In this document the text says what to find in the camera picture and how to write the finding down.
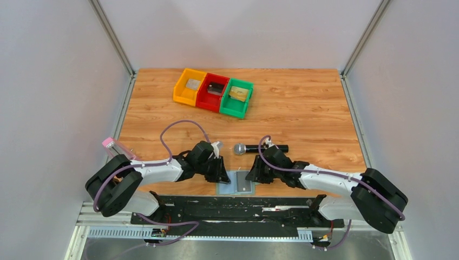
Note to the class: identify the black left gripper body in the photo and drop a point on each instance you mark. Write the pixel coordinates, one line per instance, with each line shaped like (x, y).
(217, 169)

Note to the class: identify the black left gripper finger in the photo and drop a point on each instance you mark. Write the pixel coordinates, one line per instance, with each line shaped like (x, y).
(221, 171)
(221, 179)

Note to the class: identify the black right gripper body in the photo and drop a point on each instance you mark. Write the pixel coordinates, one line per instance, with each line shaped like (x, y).
(258, 170)

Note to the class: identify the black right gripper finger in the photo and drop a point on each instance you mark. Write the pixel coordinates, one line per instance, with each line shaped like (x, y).
(255, 172)
(264, 174)

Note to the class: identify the teal card holder wallet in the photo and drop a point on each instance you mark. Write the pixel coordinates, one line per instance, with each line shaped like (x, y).
(230, 189)

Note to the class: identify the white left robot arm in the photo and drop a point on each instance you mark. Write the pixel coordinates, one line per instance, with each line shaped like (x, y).
(114, 187)

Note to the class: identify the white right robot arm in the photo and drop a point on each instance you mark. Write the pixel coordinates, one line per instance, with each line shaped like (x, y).
(367, 196)

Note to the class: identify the gold VIP card stack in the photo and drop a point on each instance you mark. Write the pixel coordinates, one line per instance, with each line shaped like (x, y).
(238, 93)

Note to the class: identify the black VIP card stack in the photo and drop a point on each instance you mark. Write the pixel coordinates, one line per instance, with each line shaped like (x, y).
(215, 88)

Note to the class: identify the silver VIP card stack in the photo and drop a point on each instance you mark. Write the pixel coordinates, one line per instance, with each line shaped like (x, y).
(193, 84)

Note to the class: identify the black handheld microphone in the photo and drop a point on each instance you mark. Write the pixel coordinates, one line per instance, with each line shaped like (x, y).
(240, 148)

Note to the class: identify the red plastic bin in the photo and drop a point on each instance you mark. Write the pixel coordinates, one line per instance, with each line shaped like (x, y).
(208, 101)

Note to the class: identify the green plastic bin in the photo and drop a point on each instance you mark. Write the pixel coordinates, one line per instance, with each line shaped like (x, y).
(234, 107)

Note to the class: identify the yellow plastic bin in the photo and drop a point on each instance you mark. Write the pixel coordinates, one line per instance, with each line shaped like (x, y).
(186, 89)

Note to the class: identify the pink metronome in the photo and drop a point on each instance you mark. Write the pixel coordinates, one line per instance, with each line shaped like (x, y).
(114, 147)

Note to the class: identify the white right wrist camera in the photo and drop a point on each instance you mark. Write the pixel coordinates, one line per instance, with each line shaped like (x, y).
(268, 143)

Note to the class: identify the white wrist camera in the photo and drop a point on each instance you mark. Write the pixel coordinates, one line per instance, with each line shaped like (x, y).
(268, 143)
(216, 148)

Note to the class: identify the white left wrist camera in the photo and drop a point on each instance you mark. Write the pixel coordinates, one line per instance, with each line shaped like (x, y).
(216, 148)

